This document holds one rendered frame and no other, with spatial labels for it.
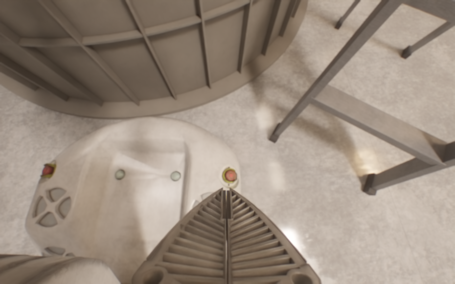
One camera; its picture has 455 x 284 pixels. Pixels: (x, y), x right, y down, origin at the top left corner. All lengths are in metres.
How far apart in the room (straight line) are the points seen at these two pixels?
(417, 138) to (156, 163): 0.85
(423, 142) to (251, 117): 0.64
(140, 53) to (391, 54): 1.45
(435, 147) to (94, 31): 1.15
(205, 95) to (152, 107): 0.28
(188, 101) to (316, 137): 0.69
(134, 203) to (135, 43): 0.52
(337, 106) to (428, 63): 1.06
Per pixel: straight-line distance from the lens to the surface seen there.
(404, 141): 0.80
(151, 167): 0.56
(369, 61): 1.44
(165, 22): 0.69
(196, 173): 0.45
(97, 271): 0.23
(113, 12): 0.68
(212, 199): 0.16
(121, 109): 1.04
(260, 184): 0.83
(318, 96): 0.69
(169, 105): 0.95
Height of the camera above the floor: 0.81
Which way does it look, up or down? 73 degrees down
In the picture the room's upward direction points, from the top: 4 degrees clockwise
